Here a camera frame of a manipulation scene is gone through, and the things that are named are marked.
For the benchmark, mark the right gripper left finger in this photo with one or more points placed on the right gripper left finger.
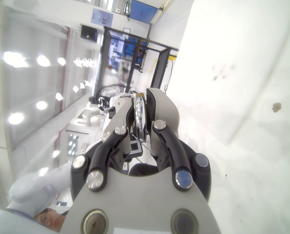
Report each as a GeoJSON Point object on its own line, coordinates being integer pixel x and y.
{"type": "Point", "coordinates": [103, 152]}

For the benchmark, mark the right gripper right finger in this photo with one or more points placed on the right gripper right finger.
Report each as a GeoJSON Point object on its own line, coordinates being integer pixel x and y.
{"type": "Point", "coordinates": [164, 113]}

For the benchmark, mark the blue partition panel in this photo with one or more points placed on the blue partition panel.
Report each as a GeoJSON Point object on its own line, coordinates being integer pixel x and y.
{"type": "Point", "coordinates": [141, 10]}

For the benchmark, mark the black metal frame enclosure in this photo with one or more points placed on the black metal frame enclosure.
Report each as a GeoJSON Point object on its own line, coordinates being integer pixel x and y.
{"type": "Point", "coordinates": [159, 59]}

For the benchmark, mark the black wall box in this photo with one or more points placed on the black wall box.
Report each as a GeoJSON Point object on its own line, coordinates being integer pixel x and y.
{"type": "Point", "coordinates": [88, 34]}

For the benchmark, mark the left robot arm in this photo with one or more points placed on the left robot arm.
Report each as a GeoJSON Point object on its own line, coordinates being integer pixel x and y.
{"type": "Point", "coordinates": [35, 188]}

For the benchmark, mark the silver metal key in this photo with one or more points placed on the silver metal key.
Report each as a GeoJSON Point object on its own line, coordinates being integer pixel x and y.
{"type": "Point", "coordinates": [139, 118]}

